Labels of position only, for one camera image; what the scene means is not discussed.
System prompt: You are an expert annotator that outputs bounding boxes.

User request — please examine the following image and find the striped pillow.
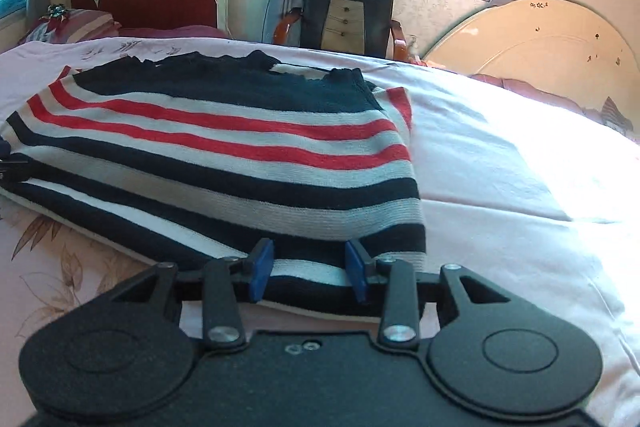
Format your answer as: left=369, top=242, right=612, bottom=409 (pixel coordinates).
left=20, top=4, right=123, bottom=45

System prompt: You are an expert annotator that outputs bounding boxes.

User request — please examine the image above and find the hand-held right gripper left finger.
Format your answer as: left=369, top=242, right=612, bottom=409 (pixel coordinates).
left=117, top=238, right=275, bottom=350

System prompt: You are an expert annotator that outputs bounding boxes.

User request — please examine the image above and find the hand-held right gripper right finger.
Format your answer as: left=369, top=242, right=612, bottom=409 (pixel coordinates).
left=345, top=239, right=507, bottom=350

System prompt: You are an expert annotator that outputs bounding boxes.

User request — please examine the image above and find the black leather armchair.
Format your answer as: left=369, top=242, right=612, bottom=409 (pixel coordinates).
left=274, top=0, right=407, bottom=60

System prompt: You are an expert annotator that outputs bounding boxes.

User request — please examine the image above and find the striped knit sweater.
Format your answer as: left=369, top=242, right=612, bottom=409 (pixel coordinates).
left=0, top=50, right=428, bottom=318

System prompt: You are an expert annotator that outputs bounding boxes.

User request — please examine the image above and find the floral pink bed sheet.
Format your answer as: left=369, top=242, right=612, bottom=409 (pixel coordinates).
left=0, top=36, right=640, bottom=413

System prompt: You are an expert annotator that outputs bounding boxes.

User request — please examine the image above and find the round cream board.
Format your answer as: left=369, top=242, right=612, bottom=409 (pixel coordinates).
left=419, top=0, right=640, bottom=140

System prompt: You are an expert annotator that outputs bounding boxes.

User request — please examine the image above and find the small beige drawer chest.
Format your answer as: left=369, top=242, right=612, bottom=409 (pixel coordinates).
left=321, top=0, right=367, bottom=54

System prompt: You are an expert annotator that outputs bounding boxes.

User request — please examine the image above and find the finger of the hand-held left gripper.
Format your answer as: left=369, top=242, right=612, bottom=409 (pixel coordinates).
left=0, top=138, right=31, bottom=188

